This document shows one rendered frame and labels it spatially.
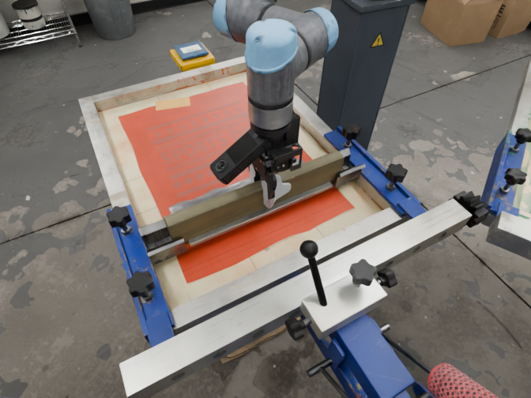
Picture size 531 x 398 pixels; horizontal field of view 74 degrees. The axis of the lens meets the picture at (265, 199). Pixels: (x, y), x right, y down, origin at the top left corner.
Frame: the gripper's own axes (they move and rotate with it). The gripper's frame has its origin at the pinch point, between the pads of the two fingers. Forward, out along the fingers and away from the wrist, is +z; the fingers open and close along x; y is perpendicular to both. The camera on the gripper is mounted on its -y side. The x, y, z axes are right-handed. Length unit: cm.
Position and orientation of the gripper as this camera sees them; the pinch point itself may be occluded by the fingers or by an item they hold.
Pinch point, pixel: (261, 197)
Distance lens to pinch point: 75.3
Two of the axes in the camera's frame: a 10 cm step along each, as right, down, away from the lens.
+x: -4.7, -6.8, 5.7
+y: 8.8, -3.6, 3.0
